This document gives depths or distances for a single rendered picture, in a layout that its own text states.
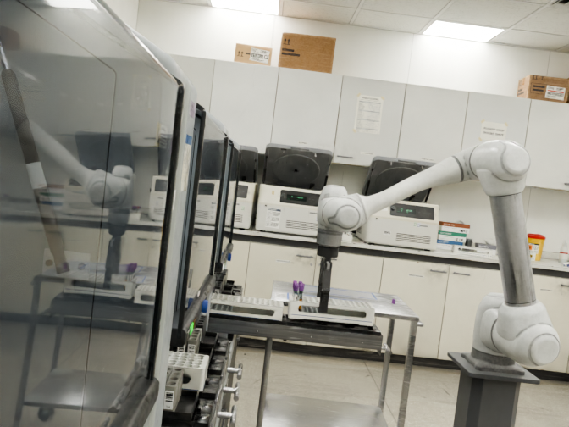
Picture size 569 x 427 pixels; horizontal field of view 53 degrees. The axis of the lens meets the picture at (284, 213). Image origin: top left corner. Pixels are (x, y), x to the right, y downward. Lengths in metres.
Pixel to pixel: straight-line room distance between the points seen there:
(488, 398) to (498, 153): 0.90
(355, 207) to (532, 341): 0.72
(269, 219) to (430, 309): 1.42
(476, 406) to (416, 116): 2.92
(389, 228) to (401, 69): 1.47
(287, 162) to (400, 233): 1.06
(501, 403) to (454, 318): 2.37
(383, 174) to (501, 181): 2.77
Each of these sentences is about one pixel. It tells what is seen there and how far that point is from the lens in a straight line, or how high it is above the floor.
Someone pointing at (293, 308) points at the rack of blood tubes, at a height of 0.86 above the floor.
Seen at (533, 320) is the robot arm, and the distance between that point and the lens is 2.04.
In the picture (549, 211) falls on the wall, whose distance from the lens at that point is 5.49.
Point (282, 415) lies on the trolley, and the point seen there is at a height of 0.28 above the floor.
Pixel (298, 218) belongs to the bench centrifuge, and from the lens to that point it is 4.28.
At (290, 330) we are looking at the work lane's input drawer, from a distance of 1.97.
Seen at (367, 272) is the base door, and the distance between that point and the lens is 4.38.
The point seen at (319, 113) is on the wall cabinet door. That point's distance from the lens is 4.60.
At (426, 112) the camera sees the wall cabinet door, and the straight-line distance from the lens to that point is 4.76.
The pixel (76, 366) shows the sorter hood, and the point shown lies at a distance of 0.48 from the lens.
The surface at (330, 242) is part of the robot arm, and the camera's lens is 1.95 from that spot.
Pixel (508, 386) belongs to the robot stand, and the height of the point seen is 0.65.
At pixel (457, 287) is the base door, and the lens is 4.57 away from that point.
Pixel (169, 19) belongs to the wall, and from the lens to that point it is 5.14.
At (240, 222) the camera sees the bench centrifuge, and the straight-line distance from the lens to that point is 4.27.
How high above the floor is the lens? 1.29
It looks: 3 degrees down
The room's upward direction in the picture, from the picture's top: 7 degrees clockwise
